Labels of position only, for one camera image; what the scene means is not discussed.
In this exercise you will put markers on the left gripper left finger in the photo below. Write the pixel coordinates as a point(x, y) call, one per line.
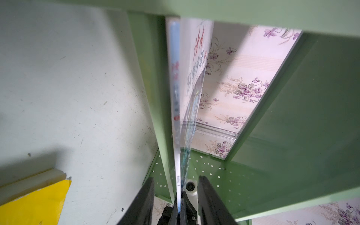
point(140, 210)

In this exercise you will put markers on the white blue swirl magazine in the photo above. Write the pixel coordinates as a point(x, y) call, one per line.
point(188, 46)

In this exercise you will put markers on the green wooden bookshelf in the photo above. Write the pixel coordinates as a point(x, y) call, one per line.
point(301, 145)

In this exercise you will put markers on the yellow cartoon book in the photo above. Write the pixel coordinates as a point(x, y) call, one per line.
point(35, 200)

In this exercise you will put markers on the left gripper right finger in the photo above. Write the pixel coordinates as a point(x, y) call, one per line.
point(211, 208)

